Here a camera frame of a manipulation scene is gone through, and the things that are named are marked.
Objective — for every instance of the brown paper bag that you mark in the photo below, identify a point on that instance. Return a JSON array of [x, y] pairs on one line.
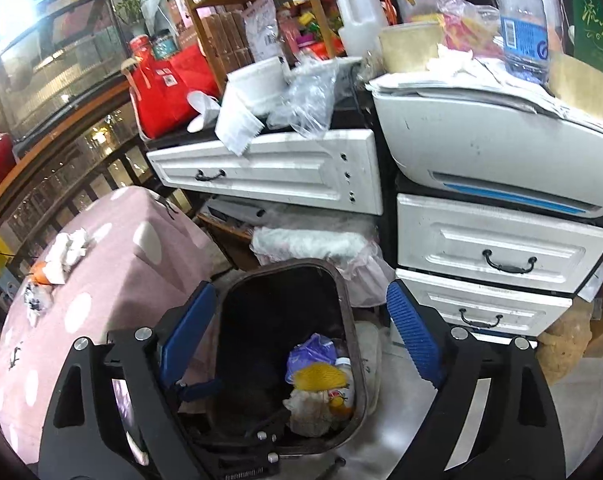
[[561, 350]]

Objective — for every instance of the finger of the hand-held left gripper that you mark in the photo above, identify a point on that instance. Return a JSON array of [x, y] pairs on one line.
[[199, 390], [267, 435]]

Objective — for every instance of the pile of white papers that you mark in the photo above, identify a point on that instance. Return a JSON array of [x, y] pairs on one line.
[[481, 77]]

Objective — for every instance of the white printed packet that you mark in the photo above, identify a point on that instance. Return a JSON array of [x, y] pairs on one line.
[[261, 30]]

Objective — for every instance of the silver foil wrapper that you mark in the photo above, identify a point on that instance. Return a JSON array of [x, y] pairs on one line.
[[34, 302]]

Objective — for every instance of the red lidded jar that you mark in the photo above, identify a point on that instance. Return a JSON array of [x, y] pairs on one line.
[[139, 45]]

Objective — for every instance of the white pink frilly cloth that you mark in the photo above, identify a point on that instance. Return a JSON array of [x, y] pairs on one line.
[[311, 245]]

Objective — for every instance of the green bamboo plant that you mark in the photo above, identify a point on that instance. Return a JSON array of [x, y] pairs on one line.
[[131, 5]]

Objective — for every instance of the wooden topped black railing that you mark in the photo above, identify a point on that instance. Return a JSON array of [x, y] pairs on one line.
[[81, 117]]

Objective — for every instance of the small white drink bottle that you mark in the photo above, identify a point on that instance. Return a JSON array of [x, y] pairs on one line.
[[344, 395]]

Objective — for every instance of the yellow foam net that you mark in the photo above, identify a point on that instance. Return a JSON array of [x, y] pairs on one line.
[[316, 377]]

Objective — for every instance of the white folded stand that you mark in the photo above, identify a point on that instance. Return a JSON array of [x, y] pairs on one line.
[[204, 107]]

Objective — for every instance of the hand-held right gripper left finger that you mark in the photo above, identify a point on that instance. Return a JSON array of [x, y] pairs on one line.
[[186, 335]]

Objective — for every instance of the pink plastic bag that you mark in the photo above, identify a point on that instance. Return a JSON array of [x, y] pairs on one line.
[[471, 30]]

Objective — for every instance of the white plastic jug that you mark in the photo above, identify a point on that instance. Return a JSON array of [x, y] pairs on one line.
[[356, 25]]

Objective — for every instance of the cream paper bowl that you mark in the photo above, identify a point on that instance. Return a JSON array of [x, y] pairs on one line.
[[411, 50]]

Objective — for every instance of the pink polka dot tablecloth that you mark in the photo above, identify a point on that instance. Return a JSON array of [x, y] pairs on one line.
[[116, 280]]

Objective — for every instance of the clear water bottle blue label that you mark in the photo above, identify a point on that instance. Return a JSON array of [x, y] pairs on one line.
[[524, 35]]

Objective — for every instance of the white paper towel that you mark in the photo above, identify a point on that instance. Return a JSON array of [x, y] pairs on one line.
[[234, 127]]

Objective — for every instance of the purple packaging bag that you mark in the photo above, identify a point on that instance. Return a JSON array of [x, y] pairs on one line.
[[306, 355]]

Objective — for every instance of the grey flat box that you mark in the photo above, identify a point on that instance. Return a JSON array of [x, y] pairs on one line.
[[236, 210]]

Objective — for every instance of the white drawer cabinet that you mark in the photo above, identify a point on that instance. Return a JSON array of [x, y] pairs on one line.
[[291, 170]]

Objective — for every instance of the white tissue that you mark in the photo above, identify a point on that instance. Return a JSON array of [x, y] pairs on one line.
[[64, 257]]

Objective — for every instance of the white drawer unit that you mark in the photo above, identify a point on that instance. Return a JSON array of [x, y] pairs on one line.
[[456, 240]]

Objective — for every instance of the teal lidded jar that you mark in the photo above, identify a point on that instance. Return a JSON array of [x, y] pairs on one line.
[[164, 45]]

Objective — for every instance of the red tote bag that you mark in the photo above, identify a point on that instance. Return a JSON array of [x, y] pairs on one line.
[[166, 95]]

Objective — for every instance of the orange foam net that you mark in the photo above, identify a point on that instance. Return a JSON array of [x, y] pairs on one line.
[[40, 272]]

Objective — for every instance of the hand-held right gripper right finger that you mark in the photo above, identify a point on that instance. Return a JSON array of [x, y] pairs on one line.
[[414, 335]]

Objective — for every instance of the dark brown trash bin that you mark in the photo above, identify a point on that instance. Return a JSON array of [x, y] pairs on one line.
[[266, 335]]

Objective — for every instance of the clear plastic bag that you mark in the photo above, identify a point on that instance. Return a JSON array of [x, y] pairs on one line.
[[306, 100]]

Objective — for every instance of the white plastic tub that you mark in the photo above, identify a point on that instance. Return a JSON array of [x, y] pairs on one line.
[[256, 85]]

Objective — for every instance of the white printer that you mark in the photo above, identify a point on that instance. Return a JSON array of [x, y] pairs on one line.
[[481, 135]]

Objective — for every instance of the glass display case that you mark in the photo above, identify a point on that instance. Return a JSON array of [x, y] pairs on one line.
[[56, 75]]

